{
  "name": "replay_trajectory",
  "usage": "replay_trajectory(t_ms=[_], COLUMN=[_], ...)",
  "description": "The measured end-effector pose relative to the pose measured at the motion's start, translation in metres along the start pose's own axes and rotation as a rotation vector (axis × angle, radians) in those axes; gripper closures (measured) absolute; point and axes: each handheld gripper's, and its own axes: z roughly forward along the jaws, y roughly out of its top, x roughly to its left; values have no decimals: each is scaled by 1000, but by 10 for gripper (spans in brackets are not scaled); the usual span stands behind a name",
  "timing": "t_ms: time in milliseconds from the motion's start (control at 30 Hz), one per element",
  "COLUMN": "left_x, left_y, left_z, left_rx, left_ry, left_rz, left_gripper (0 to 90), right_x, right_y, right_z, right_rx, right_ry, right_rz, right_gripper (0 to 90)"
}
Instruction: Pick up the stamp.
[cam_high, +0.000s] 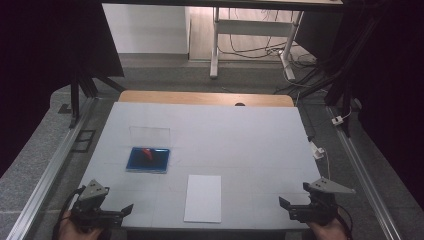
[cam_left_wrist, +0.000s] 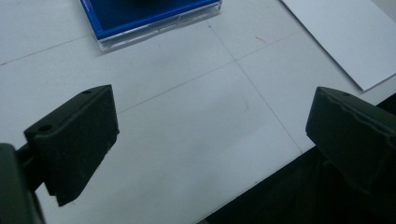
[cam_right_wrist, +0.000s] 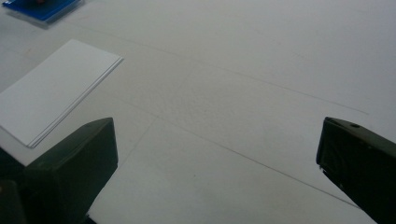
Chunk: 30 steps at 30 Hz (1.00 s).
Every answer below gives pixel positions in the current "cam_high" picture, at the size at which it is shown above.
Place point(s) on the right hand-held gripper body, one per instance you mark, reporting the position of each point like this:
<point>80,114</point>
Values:
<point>315,210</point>

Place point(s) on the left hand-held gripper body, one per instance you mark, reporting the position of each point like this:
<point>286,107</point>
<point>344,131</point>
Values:
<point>90,208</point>

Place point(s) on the blue case with clear lid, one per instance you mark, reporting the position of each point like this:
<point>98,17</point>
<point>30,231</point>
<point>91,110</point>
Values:
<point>156,163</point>

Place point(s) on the red pen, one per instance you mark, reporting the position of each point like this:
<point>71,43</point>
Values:
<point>147,154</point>

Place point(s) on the person's right hand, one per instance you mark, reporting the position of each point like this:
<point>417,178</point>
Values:
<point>328,232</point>

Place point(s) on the person's left hand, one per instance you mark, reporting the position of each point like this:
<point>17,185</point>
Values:
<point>71,231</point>

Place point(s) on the white paper sheet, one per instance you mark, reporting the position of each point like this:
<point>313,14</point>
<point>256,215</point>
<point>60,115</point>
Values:
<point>203,200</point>

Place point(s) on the white table cover board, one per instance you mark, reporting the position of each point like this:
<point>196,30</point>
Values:
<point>233,140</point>

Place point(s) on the small white plug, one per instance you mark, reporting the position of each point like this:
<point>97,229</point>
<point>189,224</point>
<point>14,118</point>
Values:
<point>337,120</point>

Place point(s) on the black stand legs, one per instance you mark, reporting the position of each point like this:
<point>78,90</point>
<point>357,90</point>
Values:
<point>75,100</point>
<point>336,90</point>

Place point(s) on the wooden table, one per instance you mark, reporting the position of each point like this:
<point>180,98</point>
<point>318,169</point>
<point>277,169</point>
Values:
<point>186,97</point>

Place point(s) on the black curtain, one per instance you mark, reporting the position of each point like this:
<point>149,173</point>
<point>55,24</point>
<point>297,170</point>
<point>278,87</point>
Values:
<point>390,83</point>
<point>40,66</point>

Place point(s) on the aluminium floor rail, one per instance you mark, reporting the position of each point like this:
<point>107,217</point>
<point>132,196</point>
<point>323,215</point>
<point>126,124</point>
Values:
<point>50,170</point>
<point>363,180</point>

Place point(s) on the white desk frame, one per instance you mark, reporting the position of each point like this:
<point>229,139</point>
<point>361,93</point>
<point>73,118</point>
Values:
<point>253,28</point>

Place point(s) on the white wall panel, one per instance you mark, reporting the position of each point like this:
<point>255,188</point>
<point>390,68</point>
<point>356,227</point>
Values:
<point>146,28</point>

